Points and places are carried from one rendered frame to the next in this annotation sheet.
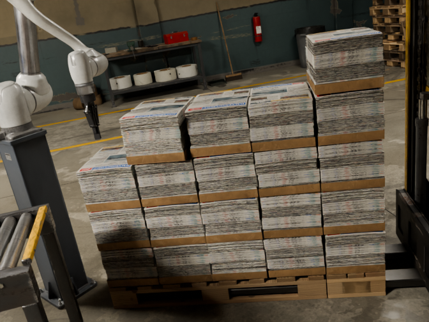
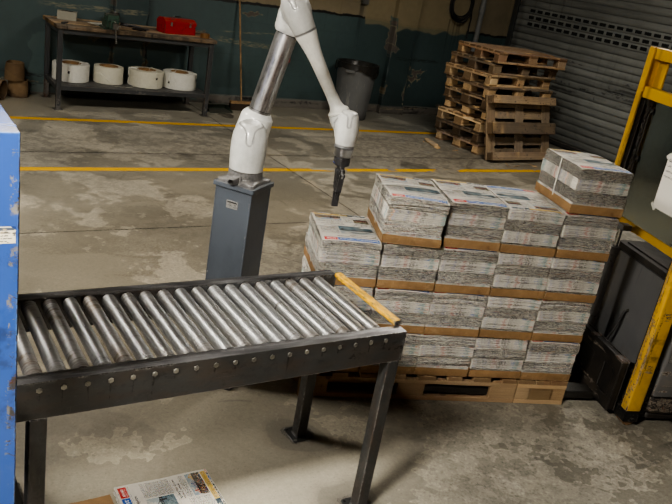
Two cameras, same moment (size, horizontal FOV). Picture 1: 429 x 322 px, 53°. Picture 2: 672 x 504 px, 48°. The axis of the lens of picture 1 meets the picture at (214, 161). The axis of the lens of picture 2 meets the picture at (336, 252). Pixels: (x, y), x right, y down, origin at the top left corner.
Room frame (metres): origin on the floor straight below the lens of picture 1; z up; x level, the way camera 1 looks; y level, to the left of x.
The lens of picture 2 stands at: (-0.92, 1.91, 1.99)
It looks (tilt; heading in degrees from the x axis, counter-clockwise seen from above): 21 degrees down; 336
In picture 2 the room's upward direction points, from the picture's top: 10 degrees clockwise
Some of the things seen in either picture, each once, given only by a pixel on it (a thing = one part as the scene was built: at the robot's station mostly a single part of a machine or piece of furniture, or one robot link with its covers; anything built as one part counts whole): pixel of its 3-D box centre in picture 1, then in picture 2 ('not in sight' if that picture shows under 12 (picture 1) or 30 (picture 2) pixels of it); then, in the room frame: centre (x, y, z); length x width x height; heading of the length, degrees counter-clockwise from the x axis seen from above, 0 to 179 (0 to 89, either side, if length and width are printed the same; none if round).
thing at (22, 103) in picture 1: (11, 103); (249, 144); (2.28, 1.00, 1.17); 0.18 x 0.16 x 0.22; 165
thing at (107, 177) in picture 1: (209, 218); (414, 309); (2.11, 0.08, 0.42); 1.17 x 0.39 x 0.83; 81
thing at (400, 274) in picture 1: (318, 282); (503, 387); (1.91, -0.45, 0.05); 1.05 x 0.10 x 0.04; 81
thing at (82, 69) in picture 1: (81, 66); (347, 127); (2.20, 0.58, 1.30); 0.13 x 0.11 x 0.16; 164
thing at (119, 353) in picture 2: not in sight; (107, 332); (1.28, 1.67, 0.77); 0.47 x 0.05 x 0.05; 11
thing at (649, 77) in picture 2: (416, 78); (612, 207); (2.25, -1.12, 0.97); 0.09 x 0.09 x 1.75; 81
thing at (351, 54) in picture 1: (345, 166); (553, 278); (2.00, -0.64, 0.65); 0.39 x 0.30 x 1.29; 171
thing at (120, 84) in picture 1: (153, 66); (130, 59); (8.18, 0.85, 0.55); 1.80 x 0.70 x 1.09; 101
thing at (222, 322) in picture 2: not in sight; (220, 319); (1.36, 1.28, 0.77); 0.47 x 0.05 x 0.05; 11
